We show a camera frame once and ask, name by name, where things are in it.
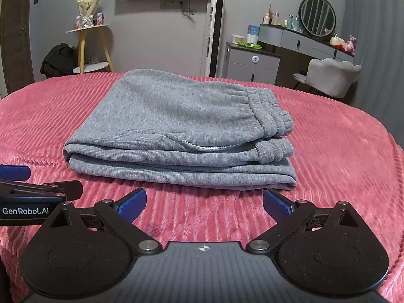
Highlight grey vanity desk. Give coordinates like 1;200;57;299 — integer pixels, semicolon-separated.
259;23;356;67

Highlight pink plush toy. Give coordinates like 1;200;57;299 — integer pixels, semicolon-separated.
345;35;358;54

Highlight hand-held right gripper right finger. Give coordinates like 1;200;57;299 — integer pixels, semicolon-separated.
246;188;363;255

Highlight white tower air conditioner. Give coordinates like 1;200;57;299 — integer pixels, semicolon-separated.
201;0;226;77

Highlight wall socket strip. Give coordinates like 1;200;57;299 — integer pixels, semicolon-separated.
160;0;190;10

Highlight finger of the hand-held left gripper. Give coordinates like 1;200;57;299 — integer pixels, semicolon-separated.
0;165;31;180
0;180;83;201

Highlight pink ribbed blanket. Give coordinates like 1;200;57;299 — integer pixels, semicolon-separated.
0;71;404;303

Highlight grey curtain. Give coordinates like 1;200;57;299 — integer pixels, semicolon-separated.
343;0;404;139

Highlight round black-framed mirror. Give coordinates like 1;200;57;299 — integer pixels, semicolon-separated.
299;0;337;37

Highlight yellow-legged side table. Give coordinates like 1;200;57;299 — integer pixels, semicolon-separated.
66;23;114;75

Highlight grey bedside cabinet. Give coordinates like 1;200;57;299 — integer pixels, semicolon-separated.
225;42;281;86

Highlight brown wooden door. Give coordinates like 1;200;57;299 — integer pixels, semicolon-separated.
0;0;35;97

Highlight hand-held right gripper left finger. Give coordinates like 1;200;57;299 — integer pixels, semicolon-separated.
47;188;163;255

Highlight blue box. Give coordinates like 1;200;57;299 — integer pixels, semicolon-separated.
247;25;261;45

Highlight dark clothing heap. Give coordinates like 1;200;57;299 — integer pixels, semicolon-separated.
40;42;78;79

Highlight grey pants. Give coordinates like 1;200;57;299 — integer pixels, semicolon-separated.
62;69;298;192

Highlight cream wrapped flower bouquet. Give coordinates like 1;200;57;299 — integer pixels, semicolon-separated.
74;0;104;28

